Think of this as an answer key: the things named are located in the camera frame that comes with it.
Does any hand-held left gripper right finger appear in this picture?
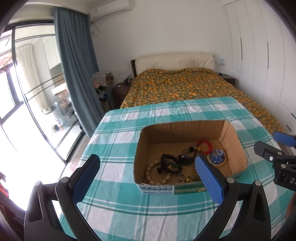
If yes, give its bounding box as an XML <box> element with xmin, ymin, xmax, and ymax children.
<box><xmin>195</xmin><ymin>155</ymin><xmax>274</xmax><ymax>241</ymax></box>

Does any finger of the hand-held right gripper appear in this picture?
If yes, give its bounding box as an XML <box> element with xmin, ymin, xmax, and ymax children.
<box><xmin>254</xmin><ymin>141</ymin><xmax>287</xmax><ymax>164</ymax></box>
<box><xmin>273</xmin><ymin>131</ymin><xmax>296</xmax><ymax>147</ymax></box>

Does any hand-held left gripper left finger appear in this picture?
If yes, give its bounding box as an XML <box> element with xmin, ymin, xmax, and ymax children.
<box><xmin>24</xmin><ymin>154</ymin><xmax>101</xmax><ymax>241</ymax></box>

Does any gold bangle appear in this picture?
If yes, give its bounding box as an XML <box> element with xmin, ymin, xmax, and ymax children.
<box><xmin>206</xmin><ymin>150</ymin><xmax>227</xmax><ymax>167</ymax></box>

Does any blue crystal bracelet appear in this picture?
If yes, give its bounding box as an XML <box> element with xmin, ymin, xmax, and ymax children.
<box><xmin>211</xmin><ymin>150</ymin><xmax>224</xmax><ymax>163</ymax></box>

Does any silver metal chain necklace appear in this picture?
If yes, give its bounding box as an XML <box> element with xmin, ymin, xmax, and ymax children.
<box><xmin>177</xmin><ymin>172</ymin><xmax>192</xmax><ymax>183</ymax></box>

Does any small dark bead bracelet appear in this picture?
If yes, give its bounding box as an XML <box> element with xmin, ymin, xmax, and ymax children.
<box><xmin>178</xmin><ymin>146</ymin><xmax>198</xmax><ymax>165</ymax></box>

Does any red bead bracelet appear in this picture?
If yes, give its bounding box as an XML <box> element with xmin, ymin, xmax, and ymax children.
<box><xmin>196</xmin><ymin>139</ymin><xmax>212</xmax><ymax>155</ymax></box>

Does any large black bead bracelet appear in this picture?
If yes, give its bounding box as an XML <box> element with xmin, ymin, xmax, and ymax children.
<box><xmin>160</xmin><ymin>153</ymin><xmax>183</xmax><ymax>175</ymax></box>

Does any printed cardboard box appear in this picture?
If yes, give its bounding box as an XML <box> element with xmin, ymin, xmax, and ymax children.
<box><xmin>134</xmin><ymin>120</ymin><xmax>248</xmax><ymax>196</ymax></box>

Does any wooden bead bracelet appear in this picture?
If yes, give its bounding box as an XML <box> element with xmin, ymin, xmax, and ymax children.
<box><xmin>145</xmin><ymin>162</ymin><xmax>173</xmax><ymax>185</ymax></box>

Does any person's right forearm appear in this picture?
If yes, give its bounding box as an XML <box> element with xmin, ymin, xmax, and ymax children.
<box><xmin>285</xmin><ymin>192</ymin><xmax>296</xmax><ymax>223</ymax></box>

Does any washing machine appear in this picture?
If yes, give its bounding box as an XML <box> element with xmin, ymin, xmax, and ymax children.
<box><xmin>54</xmin><ymin>95</ymin><xmax>78</xmax><ymax>127</ymax></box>

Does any dark wooden nightstand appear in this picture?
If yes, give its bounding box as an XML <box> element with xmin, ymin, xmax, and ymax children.
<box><xmin>112</xmin><ymin>82</ymin><xmax>134</xmax><ymax>108</ymax></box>
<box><xmin>223</xmin><ymin>75</ymin><xmax>236</xmax><ymax>88</ymax></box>

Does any white wardrobe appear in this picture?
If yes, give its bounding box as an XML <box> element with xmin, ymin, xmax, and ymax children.
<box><xmin>222</xmin><ymin>0</ymin><xmax>296</xmax><ymax>139</ymax></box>

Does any orange patterned bed blanket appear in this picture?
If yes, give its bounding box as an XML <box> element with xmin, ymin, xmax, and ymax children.
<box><xmin>120</xmin><ymin>68</ymin><xmax>285</xmax><ymax>135</ymax></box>

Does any black framed glass door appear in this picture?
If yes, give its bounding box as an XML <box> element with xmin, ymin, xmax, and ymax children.
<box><xmin>0</xmin><ymin>22</ymin><xmax>85</xmax><ymax>165</ymax></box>

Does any blue-grey curtain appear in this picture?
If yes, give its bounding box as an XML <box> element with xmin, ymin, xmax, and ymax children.
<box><xmin>54</xmin><ymin>6</ymin><xmax>106</xmax><ymax>138</ymax></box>

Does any sheer cream curtain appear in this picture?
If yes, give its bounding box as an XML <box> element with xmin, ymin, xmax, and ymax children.
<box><xmin>16</xmin><ymin>44</ymin><xmax>48</xmax><ymax>112</ymax></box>

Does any white air conditioner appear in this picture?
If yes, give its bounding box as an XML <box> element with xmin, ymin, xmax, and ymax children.
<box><xmin>89</xmin><ymin>0</ymin><xmax>136</xmax><ymax>22</ymax></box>

